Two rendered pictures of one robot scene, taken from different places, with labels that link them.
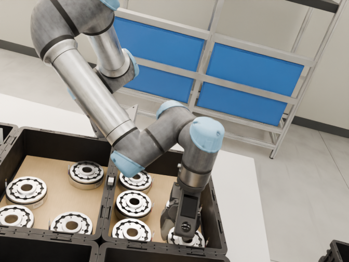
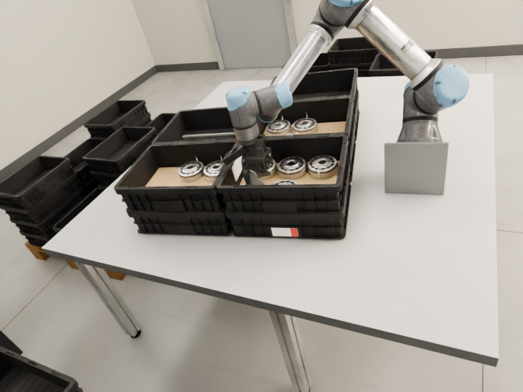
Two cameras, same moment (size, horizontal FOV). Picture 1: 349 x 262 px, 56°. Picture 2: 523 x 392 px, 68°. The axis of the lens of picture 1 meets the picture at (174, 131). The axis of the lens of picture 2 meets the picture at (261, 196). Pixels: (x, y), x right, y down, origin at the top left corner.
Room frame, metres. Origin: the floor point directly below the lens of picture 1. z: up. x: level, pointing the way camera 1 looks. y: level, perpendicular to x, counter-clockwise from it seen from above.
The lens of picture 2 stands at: (1.23, -0.99, 1.63)
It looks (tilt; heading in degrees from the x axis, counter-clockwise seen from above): 37 degrees down; 123
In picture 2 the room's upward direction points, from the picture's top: 14 degrees counter-clockwise
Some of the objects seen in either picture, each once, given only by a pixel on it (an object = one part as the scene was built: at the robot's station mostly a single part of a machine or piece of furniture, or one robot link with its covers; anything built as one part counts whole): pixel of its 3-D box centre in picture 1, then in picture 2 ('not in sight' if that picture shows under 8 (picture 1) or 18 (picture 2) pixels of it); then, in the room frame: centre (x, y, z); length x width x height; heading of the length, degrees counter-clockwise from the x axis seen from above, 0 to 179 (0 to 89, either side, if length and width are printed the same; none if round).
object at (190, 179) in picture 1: (193, 171); (247, 130); (0.63, -0.07, 1.07); 0.08 x 0.08 x 0.05
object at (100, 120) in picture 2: not in sight; (127, 138); (-1.11, 0.91, 0.37); 0.40 x 0.30 x 0.45; 91
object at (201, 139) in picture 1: (202, 144); (241, 107); (0.64, -0.07, 1.15); 0.09 x 0.08 x 0.11; 40
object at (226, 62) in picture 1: (247, 86); not in sight; (2.59, -0.49, 0.60); 0.72 x 0.03 x 0.56; 91
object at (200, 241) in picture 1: (186, 240); not in sight; (0.62, -0.10, 0.86); 0.10 x 0.10 x 0.01
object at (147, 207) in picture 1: (134, 203); (291, 164); (0.70, 0.06, 0.86); 0.10 x 0.10 x 0.01
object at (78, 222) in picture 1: (71, 225); not in sight; (0.56, 0.19, 0.86); 0.05 x 0.05 x 0.01
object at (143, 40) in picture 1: (152, 62); not in sight; (2.57, 0.31, 0.60); 0.72 x 0.03 x 0.56; 91
